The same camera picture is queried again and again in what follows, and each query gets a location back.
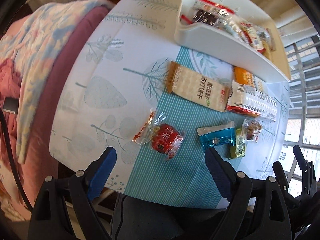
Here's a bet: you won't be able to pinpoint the orange and white snack packet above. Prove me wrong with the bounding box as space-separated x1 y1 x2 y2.
232 66 267 93

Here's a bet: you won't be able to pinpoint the green snack packet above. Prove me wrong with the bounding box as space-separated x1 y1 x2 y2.
227 127 248 160

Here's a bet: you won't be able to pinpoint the red round snack clear wrapper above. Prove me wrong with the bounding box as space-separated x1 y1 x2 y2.
132 109 187 160

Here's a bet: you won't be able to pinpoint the white table frame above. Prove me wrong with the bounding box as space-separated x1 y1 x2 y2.
95 187 118 213

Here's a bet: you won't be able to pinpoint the leaf print tablecloth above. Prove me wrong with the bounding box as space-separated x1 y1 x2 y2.
49 0 293 209

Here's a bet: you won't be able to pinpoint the white curtain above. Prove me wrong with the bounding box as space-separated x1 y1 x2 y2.
250 0 315 53

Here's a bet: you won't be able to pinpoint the pale blue snack packet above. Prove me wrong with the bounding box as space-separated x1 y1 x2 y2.
220 17 244 38

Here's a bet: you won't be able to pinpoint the cream biscuit packet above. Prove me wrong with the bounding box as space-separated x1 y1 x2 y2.
165 60 232 112

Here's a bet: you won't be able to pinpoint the person's grey trousers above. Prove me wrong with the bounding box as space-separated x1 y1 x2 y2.
110 192 230 240

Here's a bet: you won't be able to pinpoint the black cable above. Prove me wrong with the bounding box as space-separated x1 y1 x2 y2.
0 110 34 212

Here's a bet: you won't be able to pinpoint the red and white biscuit packet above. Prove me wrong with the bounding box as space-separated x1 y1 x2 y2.
226 80 278 123

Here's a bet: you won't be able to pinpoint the clear nut snack packet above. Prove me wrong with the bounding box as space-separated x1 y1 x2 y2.
241 118 263 143

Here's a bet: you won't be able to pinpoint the small red white packet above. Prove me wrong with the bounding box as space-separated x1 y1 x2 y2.
239 22 263 50

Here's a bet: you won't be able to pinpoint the pastel floral blanket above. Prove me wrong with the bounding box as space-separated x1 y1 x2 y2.
0 0 115 164

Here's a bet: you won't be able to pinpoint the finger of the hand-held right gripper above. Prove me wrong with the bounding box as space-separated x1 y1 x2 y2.
272 161 295 202
292 145 317 198

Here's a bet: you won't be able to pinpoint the white plastic basket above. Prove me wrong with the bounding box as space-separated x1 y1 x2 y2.
174 0 292 83

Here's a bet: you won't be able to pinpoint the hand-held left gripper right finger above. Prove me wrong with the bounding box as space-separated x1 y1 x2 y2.
204 146 293 240

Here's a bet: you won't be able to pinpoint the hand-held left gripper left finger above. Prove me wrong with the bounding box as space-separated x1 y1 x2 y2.
27 146 118 240

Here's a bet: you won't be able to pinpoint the steel window bars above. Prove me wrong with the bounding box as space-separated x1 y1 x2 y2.
280 35 320 188

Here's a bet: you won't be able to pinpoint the pink floral quilt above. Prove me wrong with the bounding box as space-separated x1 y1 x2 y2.
0 20 33 220

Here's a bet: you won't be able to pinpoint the small black box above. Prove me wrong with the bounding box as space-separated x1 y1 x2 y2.
2 97 19 113

